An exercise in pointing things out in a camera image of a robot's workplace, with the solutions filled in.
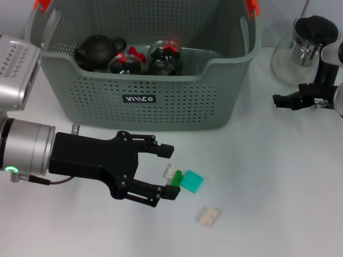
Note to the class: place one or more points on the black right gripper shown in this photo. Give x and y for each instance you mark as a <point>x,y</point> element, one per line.
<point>313,96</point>

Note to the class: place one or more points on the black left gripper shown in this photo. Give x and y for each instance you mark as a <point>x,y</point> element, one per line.
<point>93,158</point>

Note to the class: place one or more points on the glass jar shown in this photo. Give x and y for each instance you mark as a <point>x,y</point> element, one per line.
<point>128,68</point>
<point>164,63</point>

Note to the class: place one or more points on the dark red long brick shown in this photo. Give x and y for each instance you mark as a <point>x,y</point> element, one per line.
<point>136,53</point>

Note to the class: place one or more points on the bright red long brick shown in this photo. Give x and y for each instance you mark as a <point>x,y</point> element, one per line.
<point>169,48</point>

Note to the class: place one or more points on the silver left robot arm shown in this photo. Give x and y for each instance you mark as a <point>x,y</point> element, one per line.
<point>26,144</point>

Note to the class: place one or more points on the grey perforated plastic storage bin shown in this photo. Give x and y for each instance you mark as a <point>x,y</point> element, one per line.
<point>187,107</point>

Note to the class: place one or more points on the small white toy brick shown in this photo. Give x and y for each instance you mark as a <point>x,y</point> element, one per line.
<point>170,171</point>

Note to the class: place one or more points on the green toy brick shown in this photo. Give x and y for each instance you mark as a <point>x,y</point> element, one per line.
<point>177,180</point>

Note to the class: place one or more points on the teal square toy brick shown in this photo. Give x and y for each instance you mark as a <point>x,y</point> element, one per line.
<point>192,182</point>

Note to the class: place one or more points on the translucent white toy brick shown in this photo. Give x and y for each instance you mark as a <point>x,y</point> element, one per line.
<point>209,217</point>

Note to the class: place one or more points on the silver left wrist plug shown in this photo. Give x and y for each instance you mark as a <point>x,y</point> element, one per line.
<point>75,129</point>

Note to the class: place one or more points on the black clay teapot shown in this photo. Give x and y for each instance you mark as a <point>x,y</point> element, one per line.
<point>95,51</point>

